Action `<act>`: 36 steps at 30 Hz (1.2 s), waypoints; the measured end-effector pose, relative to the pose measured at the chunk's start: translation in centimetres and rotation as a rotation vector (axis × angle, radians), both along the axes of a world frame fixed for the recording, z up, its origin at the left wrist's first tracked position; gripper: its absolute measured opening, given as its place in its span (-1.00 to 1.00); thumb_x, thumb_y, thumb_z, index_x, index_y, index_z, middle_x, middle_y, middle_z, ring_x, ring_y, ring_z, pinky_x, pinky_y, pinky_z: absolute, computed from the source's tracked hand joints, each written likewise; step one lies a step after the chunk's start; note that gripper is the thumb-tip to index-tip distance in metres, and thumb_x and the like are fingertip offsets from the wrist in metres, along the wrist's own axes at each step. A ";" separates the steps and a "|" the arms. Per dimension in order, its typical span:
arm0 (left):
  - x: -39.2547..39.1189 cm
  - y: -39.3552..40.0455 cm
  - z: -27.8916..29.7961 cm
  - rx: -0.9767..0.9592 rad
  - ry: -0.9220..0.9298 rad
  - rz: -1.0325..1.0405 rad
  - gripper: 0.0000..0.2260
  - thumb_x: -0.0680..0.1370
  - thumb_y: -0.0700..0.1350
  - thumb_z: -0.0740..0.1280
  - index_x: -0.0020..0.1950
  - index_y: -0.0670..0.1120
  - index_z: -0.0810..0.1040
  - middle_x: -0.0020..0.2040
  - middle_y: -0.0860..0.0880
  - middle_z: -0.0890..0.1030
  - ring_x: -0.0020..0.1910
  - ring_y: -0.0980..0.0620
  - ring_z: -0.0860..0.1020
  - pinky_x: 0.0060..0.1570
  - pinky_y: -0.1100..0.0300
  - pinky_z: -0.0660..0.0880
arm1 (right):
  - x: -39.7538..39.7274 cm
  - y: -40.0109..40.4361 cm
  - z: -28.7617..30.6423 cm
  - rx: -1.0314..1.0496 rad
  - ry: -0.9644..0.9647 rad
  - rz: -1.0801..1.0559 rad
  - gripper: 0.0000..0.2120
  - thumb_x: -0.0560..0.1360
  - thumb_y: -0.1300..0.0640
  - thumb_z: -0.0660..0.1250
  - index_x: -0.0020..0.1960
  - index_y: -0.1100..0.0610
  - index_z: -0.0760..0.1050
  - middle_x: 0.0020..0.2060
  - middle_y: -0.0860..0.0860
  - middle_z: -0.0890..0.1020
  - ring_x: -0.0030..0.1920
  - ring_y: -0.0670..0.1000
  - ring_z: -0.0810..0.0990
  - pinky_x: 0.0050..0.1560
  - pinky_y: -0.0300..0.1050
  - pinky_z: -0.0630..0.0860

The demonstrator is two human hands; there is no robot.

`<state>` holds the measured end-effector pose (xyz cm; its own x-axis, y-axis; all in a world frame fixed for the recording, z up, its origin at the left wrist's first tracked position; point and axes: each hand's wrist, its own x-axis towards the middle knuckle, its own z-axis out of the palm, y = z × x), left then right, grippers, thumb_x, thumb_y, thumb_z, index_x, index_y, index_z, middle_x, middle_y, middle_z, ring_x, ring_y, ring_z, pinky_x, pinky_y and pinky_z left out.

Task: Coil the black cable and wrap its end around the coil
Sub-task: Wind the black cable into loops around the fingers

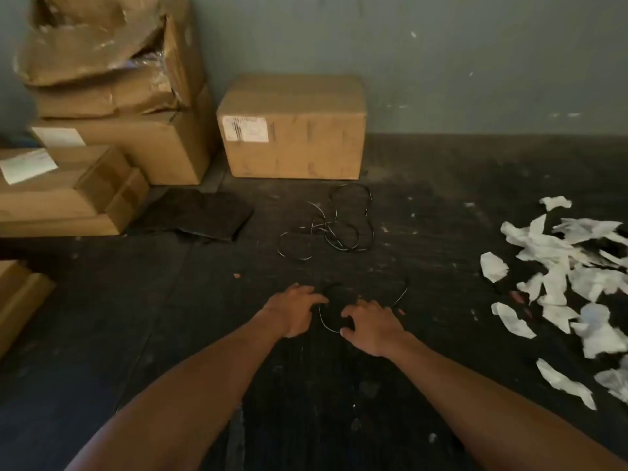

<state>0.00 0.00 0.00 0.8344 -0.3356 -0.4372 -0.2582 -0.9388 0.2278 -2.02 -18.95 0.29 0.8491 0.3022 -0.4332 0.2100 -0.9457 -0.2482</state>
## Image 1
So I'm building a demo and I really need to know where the person's left hand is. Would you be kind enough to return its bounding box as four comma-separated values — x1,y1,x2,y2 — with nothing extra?
263,283,329,339

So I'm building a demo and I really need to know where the person's right hand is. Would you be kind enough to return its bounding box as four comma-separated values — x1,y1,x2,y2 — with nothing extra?
340,299,408,358

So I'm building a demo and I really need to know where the thin black wire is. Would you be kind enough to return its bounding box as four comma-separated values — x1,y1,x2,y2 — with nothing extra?
318,278,410,335

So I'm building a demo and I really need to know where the person's right forearm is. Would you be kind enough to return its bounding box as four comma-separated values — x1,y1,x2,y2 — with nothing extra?
383,333,628,471

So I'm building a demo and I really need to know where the person's left forearm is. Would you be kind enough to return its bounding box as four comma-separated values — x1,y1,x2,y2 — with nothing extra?
64,316,290,471

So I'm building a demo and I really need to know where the black flat plastic sheet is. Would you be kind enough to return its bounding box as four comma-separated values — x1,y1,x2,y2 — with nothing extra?
130,187,255,242

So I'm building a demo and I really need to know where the closed cardboard box white label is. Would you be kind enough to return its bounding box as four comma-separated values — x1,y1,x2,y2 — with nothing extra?
216,75,368,181

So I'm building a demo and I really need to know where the pile of torn white paper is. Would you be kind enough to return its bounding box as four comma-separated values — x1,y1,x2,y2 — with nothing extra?
480,195,628,411

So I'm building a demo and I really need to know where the large cardboard box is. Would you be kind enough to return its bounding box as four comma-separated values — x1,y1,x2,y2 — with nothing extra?
29,83,218,187

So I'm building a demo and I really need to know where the flat cardboard box white label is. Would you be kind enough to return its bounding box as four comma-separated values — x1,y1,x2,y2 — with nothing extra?
0,144,151,238

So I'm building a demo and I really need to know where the small plain cardboard box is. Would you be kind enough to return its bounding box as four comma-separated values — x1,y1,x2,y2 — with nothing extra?
0,260,56,359

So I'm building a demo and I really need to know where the torn crumpled cardboard box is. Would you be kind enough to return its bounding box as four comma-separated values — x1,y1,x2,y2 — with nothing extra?
15,0,207,119

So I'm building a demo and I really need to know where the tangled black wire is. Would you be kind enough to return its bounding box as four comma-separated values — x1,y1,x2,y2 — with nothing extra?
278,183,375,261

